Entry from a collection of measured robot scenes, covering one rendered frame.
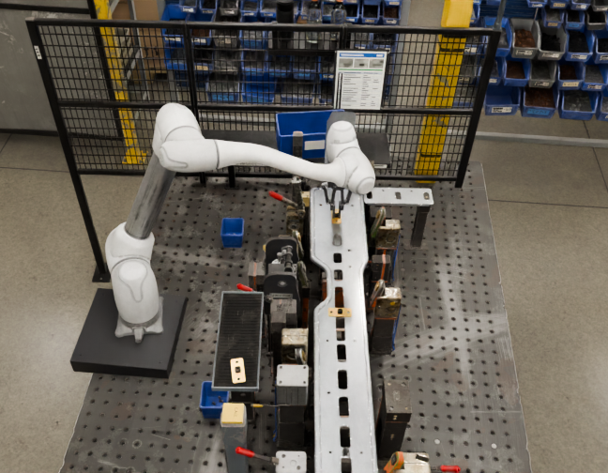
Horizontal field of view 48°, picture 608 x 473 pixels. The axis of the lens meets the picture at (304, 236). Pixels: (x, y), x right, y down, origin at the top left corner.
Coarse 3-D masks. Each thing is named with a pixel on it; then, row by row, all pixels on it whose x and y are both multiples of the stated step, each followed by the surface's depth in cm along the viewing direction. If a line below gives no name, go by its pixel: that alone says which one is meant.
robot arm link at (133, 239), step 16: (160, 112) 238; (176, 112) 234; (160, 128) 234; (160, 144) 235; (144, 176) 248; (160, 176) 245; (144, 192) 250; (160, 192) 250; (144, 208) 253; (128, 224) 259; (144, 224) 257; (112, 240) 265; (128, 240) 260; (144, 240) 262; (112, 256) 264; (128, 256) 261; (144, 256) 265
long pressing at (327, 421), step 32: (320, 192) 286; (352, 192) 287; (320, 224) 273; (352, 224) 274; (320, 256) 261; (352, 256) 262; (352, 288) 251; (320, 320) 240; (352, 320) 241; (320, 352) 231; (352, 352) 231; (320, 384) 222; (352, 384) 223; (320, 416) 214; (352, 416) 215; (320, 448) 207; (352, 448) 207
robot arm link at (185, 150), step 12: (180, 132) 227; (192, 132) 228; (168, 144) 224; (180, 144) 223; (192, 144) 224; (204, 144) 226; (168, 156) 222; (180, 156) 222; (192, 156) 223; (204, 156) 225; (216, 156) 227; (168, 168) 225; (180, 168) 225; (192, 168) 226; (204, 168) 227
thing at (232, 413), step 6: (228, 408) 198; (234, 408) 198; (240, 408) 198; (222, 414) 196; (228, 414) 196; (234, 414) 197; (240, 414) 197; (222, 420) 195; (228, 420) 195; (234, 420) 195; (240, 420) 195
